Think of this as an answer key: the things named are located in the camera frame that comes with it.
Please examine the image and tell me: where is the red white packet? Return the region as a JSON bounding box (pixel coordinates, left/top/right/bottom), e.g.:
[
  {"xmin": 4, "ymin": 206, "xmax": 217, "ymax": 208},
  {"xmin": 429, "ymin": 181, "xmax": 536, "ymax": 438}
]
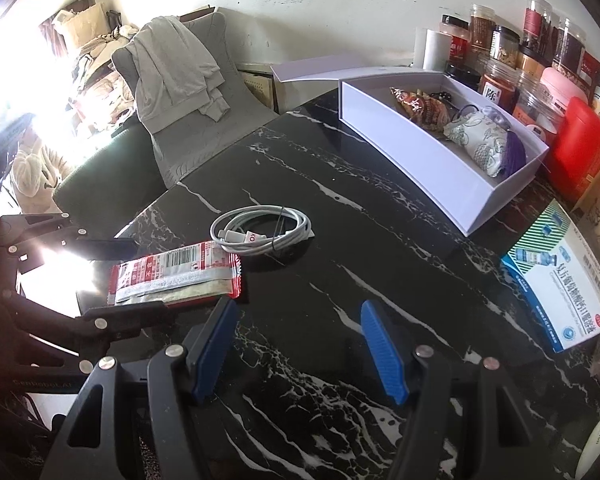
[{"xmin": 107, "ymin": 242, "xmax": 242, "ymax": 307}]

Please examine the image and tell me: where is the white cable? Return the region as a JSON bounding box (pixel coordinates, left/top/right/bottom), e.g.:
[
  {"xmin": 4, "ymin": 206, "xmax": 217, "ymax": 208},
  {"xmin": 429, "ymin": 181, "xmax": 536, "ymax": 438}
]
[{"xmin": 209, "ymin": 204, "xmax": 314, "ymax": 256}]

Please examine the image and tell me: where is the white gift box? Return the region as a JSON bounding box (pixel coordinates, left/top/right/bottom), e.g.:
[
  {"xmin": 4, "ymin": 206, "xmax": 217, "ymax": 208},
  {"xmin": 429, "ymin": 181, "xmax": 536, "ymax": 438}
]
[{"xmin": 272, "ymin": 54, "xmax": 548, "ymax": 235}]

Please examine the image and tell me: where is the white bread snack packet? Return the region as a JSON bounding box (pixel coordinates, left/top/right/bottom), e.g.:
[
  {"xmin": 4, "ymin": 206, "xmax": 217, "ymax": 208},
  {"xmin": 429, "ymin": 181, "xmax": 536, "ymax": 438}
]
[{"xmin": 443, "ymin": 112, "xmax": 507, "ymax": 178}]

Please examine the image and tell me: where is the purple sachet pouch with tassel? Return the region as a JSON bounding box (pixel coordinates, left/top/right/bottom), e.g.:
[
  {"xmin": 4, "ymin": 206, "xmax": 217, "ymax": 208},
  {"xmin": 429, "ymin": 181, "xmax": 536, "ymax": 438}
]
[{"xmin": 457, "ymin": 105, "xmax": 527, "ymax": 179}]

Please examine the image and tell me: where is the brown red snack packet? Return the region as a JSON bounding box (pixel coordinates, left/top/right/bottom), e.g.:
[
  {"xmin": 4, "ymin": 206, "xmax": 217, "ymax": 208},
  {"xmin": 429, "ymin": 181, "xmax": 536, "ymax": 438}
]
[{"xmin": 390, "ymin": 87, "xmax": 451, "ymax": 133}]

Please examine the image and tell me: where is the black polka dot scrunchie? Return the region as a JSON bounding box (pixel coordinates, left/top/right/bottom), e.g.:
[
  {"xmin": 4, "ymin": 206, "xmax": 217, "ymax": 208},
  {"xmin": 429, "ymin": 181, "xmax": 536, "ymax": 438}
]
[{"xmin": 430, "ymin": 91, "xmax": 453, "ymax": 106}]

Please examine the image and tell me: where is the person in cream sweater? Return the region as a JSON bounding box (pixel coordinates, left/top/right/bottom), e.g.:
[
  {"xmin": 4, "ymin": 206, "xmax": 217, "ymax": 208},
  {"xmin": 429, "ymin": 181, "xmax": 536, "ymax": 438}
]
[{"xmin": 12, "ymin": 126, "xmax": 73, "ymax": 214}]

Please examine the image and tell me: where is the grey chair with cushion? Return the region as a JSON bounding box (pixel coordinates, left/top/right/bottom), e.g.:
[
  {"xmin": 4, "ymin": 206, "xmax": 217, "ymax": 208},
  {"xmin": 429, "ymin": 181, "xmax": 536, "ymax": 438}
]
[{"xmin": 111, "ymin": 12, "xmax": 277, "ymax": 188}]

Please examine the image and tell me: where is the blue white medicine box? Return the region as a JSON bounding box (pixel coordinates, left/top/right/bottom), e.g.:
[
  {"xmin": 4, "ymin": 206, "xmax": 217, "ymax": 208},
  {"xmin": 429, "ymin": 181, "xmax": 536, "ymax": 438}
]
[{"xmin": 501, "ymin": 200, "xmax": 600, "ymax": 353}]

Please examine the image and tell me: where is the light grey garment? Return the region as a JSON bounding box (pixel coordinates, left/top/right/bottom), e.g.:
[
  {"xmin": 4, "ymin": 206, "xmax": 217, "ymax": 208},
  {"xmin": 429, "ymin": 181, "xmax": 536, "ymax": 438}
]
[{"xmin": 125, "ymin": 16, "xmax": 230, "ymax": 134}]

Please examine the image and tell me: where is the jar with red powder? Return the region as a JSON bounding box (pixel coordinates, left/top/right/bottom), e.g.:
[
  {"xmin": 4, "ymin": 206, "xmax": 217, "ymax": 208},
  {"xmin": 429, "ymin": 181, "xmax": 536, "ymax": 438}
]
[{"xmin": 478, "ymin": 60, "xmax": 519, "ymax": 114}]

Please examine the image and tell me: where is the red plastic canister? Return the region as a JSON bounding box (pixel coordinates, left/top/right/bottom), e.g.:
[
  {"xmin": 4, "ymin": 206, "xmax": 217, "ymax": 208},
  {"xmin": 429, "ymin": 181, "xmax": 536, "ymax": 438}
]
[{"xmin": 544, "ymin": 96, "xmax": 600, "ymax": 204}]

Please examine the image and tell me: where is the clear jar orange label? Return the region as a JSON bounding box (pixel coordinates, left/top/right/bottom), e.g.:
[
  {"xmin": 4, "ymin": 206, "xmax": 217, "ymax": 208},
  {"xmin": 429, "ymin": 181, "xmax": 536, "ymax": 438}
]
[{"xmin": 513, "ymin": 80, "xmax": 565, "ymax": 146}]

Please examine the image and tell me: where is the black lid dark jar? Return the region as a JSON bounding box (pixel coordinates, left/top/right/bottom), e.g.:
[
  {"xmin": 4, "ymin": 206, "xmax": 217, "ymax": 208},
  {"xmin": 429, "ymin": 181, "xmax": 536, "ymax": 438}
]
[{"xmin": 444, "ymin": 61, "xmax": 481, "ymax": 91}]

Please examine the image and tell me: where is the white paper roll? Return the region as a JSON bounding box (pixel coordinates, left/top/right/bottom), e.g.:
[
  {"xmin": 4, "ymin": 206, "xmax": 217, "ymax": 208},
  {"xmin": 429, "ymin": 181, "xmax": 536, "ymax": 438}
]
[{"xmin": 412, "ymin": 28, "xmax": 452, "ymax": 72}]

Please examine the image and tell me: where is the red label sauce jar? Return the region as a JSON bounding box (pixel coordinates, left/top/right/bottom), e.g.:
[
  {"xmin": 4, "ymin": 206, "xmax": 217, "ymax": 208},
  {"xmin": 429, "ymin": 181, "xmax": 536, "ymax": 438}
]
[{"xmin": 439, "ymin": 14, "xmax": 470, "ymax": 64}]

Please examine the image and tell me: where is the pink plastic jar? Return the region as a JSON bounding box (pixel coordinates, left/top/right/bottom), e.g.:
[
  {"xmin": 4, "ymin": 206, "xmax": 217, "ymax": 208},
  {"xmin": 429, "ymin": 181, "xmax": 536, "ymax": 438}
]
[{"xmin": 540, "ymin": 67, "xmax": 588, "ymax": 107}]

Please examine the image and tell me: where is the orange jar black lid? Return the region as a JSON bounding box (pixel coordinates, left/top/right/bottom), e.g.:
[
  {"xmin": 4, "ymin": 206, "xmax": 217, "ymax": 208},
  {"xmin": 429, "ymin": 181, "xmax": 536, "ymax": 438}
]
[{"xmin": 516, "ymin": 46, "xmax": 550, "ymax": 81}]

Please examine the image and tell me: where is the jar of seeds black lid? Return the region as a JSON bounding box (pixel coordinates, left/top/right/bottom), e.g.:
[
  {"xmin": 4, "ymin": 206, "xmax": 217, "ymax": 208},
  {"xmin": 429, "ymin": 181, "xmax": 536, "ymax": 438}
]
[{"xmin": 490, "ymin": 25, "xmax": 520, "ymax": 68}]

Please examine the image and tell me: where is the tall jar dark brown label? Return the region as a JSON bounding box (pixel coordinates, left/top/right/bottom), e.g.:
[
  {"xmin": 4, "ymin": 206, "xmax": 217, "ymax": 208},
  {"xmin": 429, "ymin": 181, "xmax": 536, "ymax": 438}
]
[{"xmin": 552, "ymin": 16, "xmax": 586, "ymax": 77}]

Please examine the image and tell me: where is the red foil bag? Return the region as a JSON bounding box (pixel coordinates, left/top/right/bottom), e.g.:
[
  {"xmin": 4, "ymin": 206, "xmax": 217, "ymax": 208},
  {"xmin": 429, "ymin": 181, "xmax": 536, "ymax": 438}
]
[{"xmin": 578, "ymin": 50, "xmax": 600, "ymax": 92}]

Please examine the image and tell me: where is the tall jar red label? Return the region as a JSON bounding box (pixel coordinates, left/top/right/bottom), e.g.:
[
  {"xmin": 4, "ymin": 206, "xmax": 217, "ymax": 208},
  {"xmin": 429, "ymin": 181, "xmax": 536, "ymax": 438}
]
[{"xmin": 521, "ymin": 0, "xmax": 553, "ymax": 58}]

